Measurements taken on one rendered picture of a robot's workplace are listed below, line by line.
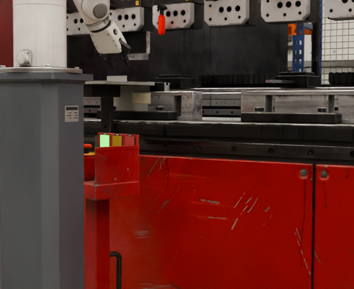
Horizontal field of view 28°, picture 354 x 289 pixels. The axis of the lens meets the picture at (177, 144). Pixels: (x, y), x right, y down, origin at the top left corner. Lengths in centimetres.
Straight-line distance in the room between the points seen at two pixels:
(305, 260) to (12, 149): 89
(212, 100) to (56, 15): 108
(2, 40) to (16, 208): 166
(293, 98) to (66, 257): 88
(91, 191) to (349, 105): 77
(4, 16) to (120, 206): 119
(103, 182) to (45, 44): 55
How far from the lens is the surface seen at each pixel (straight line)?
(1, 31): 321
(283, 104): 218
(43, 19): 163
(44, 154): 159
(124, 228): 238
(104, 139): 222
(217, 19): 228
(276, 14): 219
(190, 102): 234
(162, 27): 235
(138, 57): 250
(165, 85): 242
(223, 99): 258
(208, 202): 218
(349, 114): 210
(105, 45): 238
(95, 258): 214
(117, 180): 206
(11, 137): 163
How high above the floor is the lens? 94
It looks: 3 degrees down
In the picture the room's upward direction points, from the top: straight up
